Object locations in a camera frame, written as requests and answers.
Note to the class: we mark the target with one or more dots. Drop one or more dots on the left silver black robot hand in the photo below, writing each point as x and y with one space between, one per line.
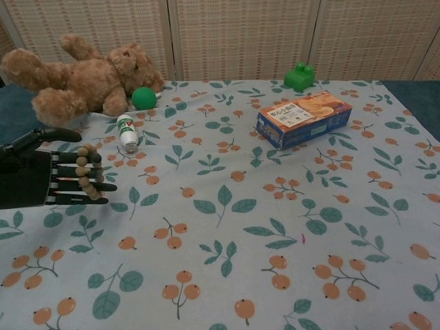
20 178

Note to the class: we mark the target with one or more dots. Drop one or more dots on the small white green bottle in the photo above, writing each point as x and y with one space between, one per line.
127 132

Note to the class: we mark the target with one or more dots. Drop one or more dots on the brown teddy bear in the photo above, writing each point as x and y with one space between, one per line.
86 79

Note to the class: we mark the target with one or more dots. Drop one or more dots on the woven folding screen panel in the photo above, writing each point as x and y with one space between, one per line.
240 38
2 44
103 24
371 38
431 68

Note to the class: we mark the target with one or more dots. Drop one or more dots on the green ball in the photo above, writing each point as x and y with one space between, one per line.
144 99

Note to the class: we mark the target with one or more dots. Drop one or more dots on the floral leaf print tablecloth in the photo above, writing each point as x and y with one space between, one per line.
220 206

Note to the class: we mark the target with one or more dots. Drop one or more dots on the orange blue cookie box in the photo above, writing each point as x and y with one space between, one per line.
302 120

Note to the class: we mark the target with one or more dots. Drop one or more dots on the small red scrap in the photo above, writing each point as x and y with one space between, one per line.
303 238

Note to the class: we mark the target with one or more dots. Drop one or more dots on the green toy block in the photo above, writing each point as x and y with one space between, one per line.
299 79

